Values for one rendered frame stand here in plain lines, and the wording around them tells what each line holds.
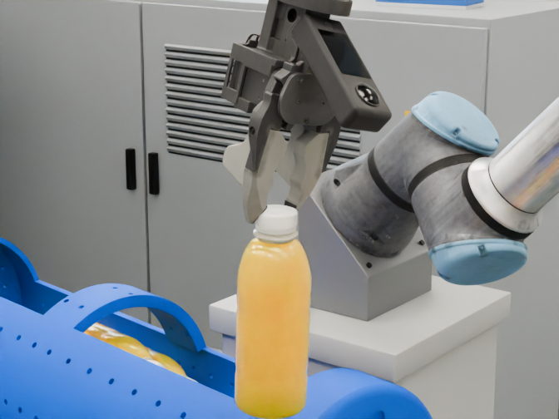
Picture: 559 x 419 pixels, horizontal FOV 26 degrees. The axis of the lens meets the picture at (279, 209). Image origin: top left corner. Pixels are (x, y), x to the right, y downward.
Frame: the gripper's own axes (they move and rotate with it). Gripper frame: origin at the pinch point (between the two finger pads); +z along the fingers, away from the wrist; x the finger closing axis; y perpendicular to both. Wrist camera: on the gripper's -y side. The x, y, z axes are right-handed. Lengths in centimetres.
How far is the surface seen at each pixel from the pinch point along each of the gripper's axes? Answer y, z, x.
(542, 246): 92, 46, -187
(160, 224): 183, 74, -136
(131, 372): 21.9, 27.6, -5.4
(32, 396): 35, 37, -2
